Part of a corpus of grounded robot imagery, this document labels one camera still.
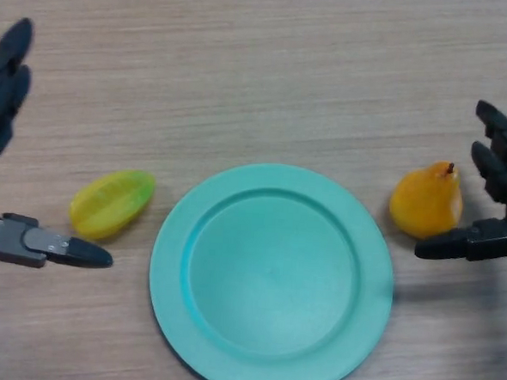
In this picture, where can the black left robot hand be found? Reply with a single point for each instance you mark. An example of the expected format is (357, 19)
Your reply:
(13, 242)

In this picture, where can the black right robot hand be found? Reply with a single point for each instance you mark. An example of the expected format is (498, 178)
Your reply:
(491, 239)

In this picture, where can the yellow pear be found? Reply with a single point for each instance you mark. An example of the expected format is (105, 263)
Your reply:
(422, 202)

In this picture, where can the teal round plate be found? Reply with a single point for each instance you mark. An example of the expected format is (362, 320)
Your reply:
(269, 285)

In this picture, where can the yellow green starfruit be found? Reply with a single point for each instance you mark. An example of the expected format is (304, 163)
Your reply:
(108, 202)

